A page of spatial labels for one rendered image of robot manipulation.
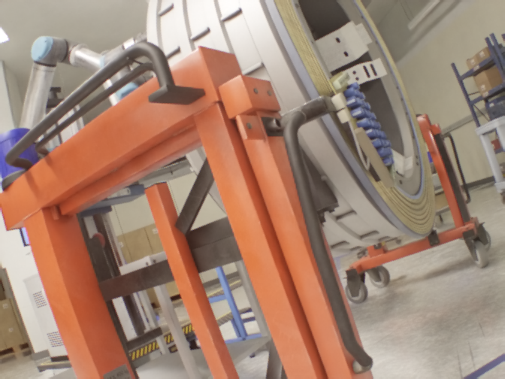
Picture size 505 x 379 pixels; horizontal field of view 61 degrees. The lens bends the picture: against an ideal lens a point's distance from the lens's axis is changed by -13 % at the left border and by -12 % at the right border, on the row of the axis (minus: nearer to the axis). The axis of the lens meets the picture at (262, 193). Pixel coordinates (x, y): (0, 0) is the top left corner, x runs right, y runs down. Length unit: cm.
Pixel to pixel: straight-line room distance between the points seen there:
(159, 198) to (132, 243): 748
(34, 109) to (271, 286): 172
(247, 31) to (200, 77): 56
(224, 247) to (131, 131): 27
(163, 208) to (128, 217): 862
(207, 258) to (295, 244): 24
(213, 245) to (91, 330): 39
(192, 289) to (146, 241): 746
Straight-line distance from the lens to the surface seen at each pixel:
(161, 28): 157
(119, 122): 91
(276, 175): 75
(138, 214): 953
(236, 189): 76
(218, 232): 91
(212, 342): 94
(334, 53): 236
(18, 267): 656
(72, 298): 113
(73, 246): 117
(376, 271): 332
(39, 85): 226
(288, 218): 75
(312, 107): 110
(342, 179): 135
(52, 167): 108
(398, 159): 210
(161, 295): 135
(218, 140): 78
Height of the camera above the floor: 65
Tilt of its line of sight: 4 degrees up
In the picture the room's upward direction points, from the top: 20 degrees counter-clockwise
